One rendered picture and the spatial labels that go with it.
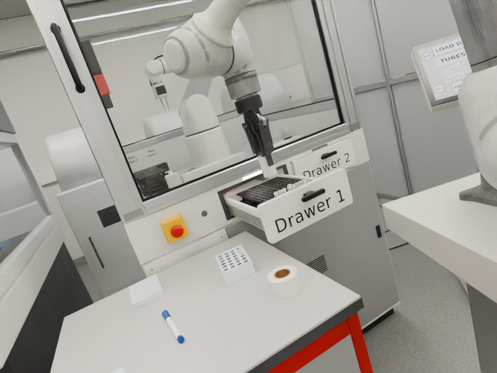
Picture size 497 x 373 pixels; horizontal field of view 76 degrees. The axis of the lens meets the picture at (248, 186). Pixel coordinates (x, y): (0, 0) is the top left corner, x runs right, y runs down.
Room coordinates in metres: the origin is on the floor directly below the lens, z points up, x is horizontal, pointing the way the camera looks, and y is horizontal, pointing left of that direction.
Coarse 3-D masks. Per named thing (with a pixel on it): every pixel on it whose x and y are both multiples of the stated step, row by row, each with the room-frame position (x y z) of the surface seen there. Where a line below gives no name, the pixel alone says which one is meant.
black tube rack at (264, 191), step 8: (264, 184) 1.11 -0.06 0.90; (272, 184) 1.07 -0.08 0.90; (280, 184) 1.04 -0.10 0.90; (240, 192) 1.10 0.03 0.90; (248, 192) 1.06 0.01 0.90; (256, 192) 1.03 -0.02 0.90; (264, 192) 1.01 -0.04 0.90; (272, 192) 0.97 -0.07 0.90; (248, 200) 1.08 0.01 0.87; (256, 200) 0.95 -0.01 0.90; (264, 200) 0.92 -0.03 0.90
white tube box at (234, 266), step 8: (232, 248) 0.89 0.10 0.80; (216, 256) 0.88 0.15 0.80; (224, 256) 0.86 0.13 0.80; (232, 256) 0.84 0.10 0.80; (240, 256) 0.83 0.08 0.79; (248, 256) 0.80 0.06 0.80; (224, 264) 0.82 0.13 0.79; (232, 264) 0.79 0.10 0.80; (240, 264) 0.77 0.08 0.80; (248, 264) 0.77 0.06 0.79; (224, 272) 0.76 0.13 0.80; (232, 272) 0.76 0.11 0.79; (240, 272) 0.77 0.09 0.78; (248, 272) 0.77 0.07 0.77; (232, 280) 0.76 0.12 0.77
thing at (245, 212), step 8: (280, 176) 1.20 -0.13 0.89; (288, 176) 1.14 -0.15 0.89; (296, 176) 1.10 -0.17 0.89; (256, 184) 1.17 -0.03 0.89; (232, 200) 1.06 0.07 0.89; (240, 200) 1.14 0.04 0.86; (232, 208) 1.05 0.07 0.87; (240, 208) 0.98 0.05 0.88; (248, 208) 0.91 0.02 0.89; (256, 208) 0.89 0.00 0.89; (240, 216) 1.00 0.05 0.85; (248, 216) 0.93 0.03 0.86; (256, 216) 0.88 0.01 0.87; (256, 224) 0.89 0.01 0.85
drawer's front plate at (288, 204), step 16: (336, 176) 0.87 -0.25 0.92; (288, 192) 0.82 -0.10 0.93; (304, 192) 0.83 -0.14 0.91; (336, 192) 0.87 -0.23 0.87; (272, 208) 0.80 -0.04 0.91; (288, 208) 0.81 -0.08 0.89; (304, 208) 0.83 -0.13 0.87; (320, 208) 0.85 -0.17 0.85; (336, 208) 0.86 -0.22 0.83; (272, 224) 0.79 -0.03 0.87; (288, 224) 0.81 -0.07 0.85; (304, 224) 0.82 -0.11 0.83; (272, 240) 0.79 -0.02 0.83
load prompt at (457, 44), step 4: (456, 40) 1.34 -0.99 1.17; (460, 40) 1.33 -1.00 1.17; (440, 44) 1.36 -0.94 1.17; (444, 44) 1.35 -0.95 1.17; (448, 44) 1.34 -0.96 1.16; (452, 44) 1.33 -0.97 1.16; (456, 44) 1.32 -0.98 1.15; (460, 44) 1.32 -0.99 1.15; (432, 48) 1.37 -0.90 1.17; (436, 48) 1.36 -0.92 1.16; (440, 48) 1.35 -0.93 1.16; (444, 48) 1.34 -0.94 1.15; (448, 48) 1.33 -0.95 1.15; (452, 48) 1.32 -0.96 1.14; (456, 48) 1.32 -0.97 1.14; (436, 52) 1.35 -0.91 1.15; (440, 52) 1.34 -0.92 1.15; (444, 52) 1.33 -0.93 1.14
